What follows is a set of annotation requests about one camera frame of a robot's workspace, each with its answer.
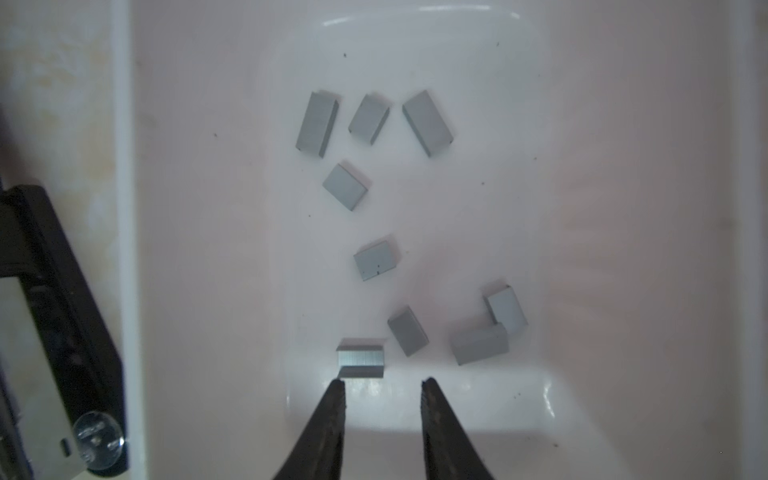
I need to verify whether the white plastic tray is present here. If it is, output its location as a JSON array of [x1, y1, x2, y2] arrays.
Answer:
[[112, 1, 767, 479]]

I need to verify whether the black long stapler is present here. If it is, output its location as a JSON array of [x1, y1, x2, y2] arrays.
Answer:
[[1, 185, 129, 479]]

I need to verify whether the grey staple block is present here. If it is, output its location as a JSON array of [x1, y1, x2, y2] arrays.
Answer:
[[402, 90, 454, 157], [387, 306, 429, 357], [353, 241, 397, 281], [484, 285, 528, 336], [336, 345, 385, 379], [323, 164, 368, 211], [348, 93, 390, 145], [296, 91, 339, 158], [451, 324, 509, 365]]

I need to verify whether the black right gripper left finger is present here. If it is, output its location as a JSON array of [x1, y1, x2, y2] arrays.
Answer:
[[274, 379, 346, 480]]

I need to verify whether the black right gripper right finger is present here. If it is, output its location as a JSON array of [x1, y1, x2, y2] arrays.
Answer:
[[420, 378, 493, 479]]

